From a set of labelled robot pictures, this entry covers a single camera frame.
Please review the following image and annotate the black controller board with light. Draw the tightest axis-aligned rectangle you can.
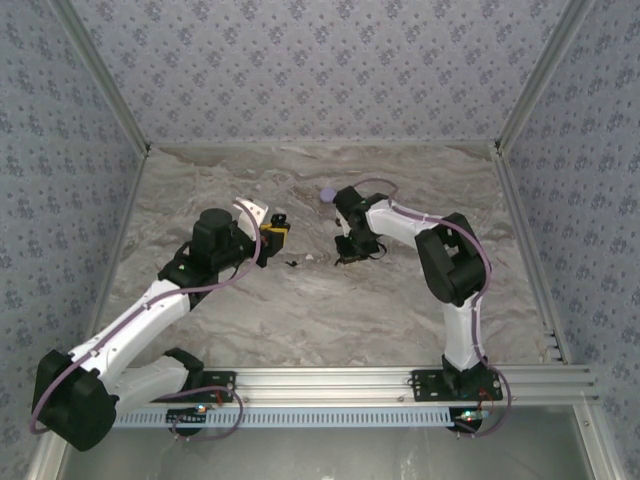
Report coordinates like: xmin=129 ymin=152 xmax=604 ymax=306
xmin=451 ymin=407 xmax=489 ymax=434
xmin=166 ymin=407 xmax=209 ymax=432

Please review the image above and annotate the grey metal panel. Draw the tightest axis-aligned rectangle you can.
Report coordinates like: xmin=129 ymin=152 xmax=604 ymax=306
xmin=54 ymin=427 xmax=601 ymax=480

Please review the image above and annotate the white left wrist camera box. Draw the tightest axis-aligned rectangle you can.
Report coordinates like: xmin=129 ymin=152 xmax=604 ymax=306
xmin=231 ymin=196 xmax=270 ymax=237

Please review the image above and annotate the aluminium mounting rail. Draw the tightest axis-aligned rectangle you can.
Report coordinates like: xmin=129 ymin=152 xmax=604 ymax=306
xmin=53 ymin=365 xmax=600 ymax=405

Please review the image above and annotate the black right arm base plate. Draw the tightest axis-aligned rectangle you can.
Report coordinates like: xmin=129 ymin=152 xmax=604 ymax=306
xmin=410 ymin=368 xmax=504 ymax=403

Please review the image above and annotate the slotted grey cable duct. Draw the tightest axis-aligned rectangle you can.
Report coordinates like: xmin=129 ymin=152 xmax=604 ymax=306
xmin=112 ymin=406 xmax=459 ymax=430

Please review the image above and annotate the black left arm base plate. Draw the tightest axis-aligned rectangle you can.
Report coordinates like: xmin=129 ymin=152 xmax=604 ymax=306
xmin=145 ymin=371 xmax=237 ymax=404

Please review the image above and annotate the aluminium table side rail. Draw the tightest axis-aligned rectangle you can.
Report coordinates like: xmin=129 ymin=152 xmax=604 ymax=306
xmin=491 ymin=143 xmax=572 ymax=365

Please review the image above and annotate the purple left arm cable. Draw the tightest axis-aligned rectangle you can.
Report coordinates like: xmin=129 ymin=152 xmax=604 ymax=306
xmin=28 ymin=198 xmax=245 ymax=443

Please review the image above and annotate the aluminium frame post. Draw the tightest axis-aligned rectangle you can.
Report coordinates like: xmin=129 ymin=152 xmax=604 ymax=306
xmin=48 ymin=0 xmax=152 ymax=154
xmin=494 ymin=0 xmax=599 ymax=154

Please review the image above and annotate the aluminium lower frame bar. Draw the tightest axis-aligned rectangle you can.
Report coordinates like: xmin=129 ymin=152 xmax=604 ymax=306
xmin=27 ymin=403 xmax=77 ymax=480
xmin=569 ymin=402 xmax=621 ymax=480

